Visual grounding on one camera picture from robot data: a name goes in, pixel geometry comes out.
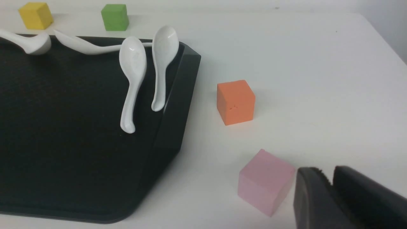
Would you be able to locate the black plastic tray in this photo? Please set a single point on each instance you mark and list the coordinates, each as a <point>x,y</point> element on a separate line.
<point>63,154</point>

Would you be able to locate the yellow foam cube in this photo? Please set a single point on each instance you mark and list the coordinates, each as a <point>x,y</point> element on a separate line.
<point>36,15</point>

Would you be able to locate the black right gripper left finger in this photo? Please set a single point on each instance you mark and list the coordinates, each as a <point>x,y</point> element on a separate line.
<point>314,204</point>

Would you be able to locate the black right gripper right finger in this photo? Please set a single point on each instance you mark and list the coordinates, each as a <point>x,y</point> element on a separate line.
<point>370,203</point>

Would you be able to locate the white ceramic soup spoon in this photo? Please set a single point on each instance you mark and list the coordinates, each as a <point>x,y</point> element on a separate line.
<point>133,62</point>
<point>36,45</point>
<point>83,46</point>
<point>165,47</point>

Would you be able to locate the green foam cube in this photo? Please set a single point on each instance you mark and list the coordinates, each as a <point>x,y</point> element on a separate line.
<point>115,17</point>

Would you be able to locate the pink foam cube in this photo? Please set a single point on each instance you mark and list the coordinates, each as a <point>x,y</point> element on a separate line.
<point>265,182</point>

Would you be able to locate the orange foam cube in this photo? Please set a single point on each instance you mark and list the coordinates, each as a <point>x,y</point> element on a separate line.
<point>235,102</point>

